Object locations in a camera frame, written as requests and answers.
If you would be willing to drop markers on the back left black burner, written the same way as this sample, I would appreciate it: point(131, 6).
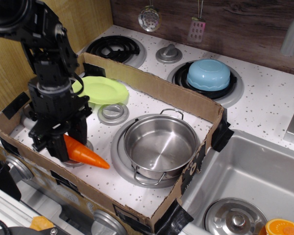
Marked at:
point(116, 48)

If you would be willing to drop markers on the back right black burner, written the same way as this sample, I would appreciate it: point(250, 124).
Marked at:
point(180, 78)

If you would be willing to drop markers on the light green plastic plate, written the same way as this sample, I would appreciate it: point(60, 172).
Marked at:
point(101, 90)

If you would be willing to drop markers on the hanging silver slotted ladle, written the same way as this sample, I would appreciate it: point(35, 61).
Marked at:
point(150, 18)

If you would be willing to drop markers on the orange toy piece bottom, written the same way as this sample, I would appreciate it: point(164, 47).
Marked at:
point(40, 223)

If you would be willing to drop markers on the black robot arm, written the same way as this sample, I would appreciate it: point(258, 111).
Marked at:
point(45, 43)

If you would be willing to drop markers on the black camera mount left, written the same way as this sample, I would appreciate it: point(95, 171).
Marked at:
point(7, 183)

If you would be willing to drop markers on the orange toy carrot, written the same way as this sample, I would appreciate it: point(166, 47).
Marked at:
point(82, 154)

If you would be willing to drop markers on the brown cardboard fence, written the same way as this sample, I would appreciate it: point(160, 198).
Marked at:
point(143, 209)

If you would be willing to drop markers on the front left black burner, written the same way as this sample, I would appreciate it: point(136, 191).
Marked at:
point(28, 115)

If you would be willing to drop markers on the silver knob upper centre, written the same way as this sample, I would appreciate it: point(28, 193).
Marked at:
point(169, 54)

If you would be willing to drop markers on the silver oven dial right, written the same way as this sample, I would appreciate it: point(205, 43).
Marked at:
point(105, 224)

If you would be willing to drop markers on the hanging silver spatula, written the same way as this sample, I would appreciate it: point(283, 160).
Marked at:
point(197, 26)

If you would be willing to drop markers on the stainless steel pot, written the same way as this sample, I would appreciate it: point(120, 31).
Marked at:
point(159, 146)

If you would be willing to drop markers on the black burner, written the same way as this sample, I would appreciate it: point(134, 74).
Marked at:
point(180, 78)
point(28, 115)
point(116, 48)

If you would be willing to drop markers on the light blue plastic bowl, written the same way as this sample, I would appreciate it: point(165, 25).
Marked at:
point(208, 75)

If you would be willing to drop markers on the silver oven dial left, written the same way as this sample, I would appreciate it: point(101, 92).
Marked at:
point(18, 170)

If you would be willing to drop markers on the orange slice toy can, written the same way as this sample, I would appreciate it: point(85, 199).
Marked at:
point(277, 227)

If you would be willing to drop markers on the silver sink basin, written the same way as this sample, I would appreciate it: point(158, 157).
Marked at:
point(248, 168)

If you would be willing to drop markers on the silver faucet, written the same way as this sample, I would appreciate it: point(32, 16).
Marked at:
point(287, 48)

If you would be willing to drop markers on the silver knob middle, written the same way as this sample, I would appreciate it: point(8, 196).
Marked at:
point(113, 114)

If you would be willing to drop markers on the silver oven dial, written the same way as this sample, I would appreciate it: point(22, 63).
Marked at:
point(105, 224)
point(18, 170)

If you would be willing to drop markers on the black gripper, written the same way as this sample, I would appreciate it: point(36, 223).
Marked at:
point(58, 112)

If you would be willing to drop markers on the silver pot lid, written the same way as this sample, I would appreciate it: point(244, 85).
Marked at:
point(233, 216)

